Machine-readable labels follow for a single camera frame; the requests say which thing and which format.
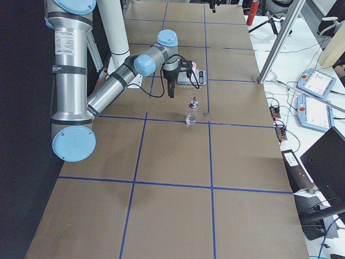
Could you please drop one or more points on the red cylinder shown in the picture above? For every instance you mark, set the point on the red cylinder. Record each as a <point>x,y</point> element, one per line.
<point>253,10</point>

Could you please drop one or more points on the near teach pendant tablet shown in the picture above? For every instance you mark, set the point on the near teach pendant tablet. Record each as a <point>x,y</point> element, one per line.
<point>314,114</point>

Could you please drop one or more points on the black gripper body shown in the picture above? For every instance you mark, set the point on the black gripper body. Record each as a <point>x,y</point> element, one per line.
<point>170,75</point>

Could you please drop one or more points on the pink plastic cup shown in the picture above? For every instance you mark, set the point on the pink plastic cup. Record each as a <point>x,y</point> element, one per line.
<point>193,64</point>

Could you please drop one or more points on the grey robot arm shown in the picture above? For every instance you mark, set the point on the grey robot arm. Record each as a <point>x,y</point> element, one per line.
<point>93,66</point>

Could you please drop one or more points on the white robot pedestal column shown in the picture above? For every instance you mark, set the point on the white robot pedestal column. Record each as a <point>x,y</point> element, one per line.
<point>114,27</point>

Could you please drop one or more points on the long metal grabber stick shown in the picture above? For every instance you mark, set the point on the long metal grabber stick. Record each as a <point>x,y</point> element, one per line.
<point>307,94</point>

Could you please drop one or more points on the dark box with white label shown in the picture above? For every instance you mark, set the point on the dark box with white label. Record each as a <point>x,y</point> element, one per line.
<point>298,178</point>

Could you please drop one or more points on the black monitor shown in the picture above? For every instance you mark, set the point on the black monitor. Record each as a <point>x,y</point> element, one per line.
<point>324,162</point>

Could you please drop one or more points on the teach pendant tablet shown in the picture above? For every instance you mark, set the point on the teach pendant tablet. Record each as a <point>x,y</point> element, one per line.
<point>314,114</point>
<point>316,83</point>

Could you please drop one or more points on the black tripod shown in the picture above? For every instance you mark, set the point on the black tripod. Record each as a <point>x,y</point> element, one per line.
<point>272,19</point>

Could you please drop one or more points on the white digital kitchen scale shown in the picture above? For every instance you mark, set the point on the white digital kitchen scale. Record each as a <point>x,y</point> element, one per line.
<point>196,77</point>

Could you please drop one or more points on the far teach pendant tablet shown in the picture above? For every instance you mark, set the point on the far teach pendant tablet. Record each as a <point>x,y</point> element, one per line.
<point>316,83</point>

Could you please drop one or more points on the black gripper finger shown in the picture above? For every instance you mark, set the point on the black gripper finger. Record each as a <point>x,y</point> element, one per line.
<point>168,88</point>
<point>213,4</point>
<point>172,90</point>

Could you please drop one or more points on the aluminium frame post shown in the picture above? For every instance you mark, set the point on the aluminium frame post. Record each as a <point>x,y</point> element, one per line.
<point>282,35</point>

